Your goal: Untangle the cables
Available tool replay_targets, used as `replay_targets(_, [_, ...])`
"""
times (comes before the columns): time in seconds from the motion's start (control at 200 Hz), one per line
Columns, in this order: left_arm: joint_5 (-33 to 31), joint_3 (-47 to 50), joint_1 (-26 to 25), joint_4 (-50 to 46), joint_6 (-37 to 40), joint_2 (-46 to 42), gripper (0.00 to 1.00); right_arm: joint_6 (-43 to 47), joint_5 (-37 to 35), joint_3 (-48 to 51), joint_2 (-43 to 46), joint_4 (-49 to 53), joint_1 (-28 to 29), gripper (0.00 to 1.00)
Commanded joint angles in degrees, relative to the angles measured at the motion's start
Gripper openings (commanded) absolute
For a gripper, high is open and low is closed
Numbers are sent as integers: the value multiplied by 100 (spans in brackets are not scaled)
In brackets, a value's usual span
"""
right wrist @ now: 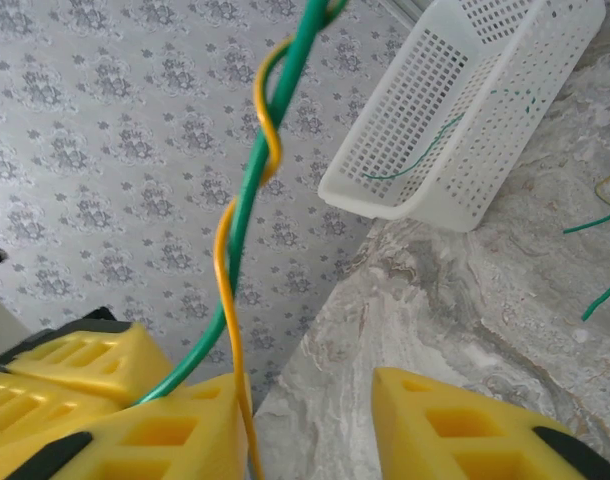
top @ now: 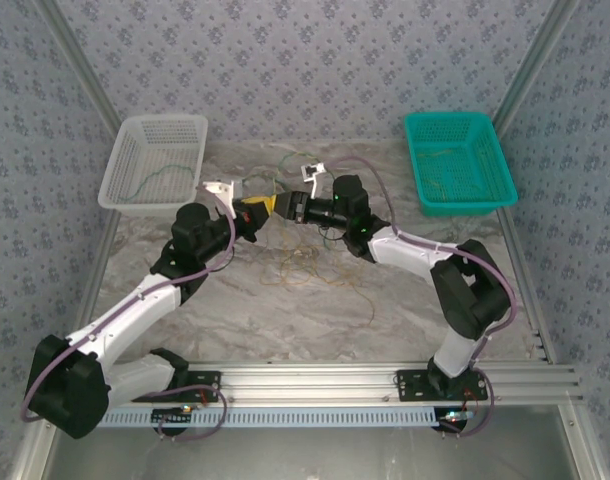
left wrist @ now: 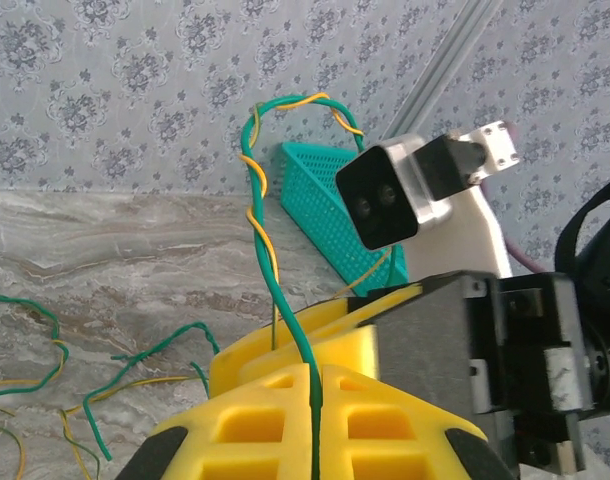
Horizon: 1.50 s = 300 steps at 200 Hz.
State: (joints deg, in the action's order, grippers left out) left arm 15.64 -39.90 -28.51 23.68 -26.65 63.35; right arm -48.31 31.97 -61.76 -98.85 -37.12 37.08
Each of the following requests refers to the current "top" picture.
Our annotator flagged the white plastic basket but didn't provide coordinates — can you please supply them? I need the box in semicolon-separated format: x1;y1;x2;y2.
97;114;210;219

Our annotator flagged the teal plastic basket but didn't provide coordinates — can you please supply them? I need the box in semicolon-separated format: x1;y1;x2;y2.
403;111;519;217

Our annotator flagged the small black controller board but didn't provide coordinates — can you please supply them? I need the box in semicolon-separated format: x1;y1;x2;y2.
151;405;195;427
437;407;474;432

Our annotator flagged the grey metal panel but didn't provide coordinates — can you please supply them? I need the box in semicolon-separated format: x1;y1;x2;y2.
44;404;581;480

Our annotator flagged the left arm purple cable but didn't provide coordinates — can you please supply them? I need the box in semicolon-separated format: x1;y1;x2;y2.
20;184;236;443

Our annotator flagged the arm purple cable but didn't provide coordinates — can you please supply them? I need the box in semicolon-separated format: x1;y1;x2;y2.
324;155;519;439
20;184;236;443

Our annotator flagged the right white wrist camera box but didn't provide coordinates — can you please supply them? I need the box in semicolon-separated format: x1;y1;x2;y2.
298;162;327;200

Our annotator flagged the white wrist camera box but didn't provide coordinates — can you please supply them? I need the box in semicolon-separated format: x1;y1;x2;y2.
200;178;244;207
298;162;327;200

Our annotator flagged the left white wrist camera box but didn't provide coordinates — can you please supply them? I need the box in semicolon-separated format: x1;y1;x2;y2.
200;178;244;207

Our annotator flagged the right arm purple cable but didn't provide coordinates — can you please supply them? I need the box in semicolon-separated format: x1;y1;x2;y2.
324;155;519;439

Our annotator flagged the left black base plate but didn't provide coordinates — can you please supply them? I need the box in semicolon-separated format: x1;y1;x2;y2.
130;370;222;404

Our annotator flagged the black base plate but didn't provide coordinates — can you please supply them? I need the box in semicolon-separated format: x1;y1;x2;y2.
130;370;222;404
394;369;489;404

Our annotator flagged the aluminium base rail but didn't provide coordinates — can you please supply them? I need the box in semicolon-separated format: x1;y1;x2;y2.
107;363;585;405

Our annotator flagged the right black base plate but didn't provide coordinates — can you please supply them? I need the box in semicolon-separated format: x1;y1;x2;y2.
394;369;489;404

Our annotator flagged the white slotted cable duct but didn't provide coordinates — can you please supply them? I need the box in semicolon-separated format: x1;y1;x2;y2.
97;407;439;430

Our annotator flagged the aluminium frame post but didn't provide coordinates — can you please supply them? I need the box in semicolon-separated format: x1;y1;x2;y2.
489;0;581;134
34;0;126;131

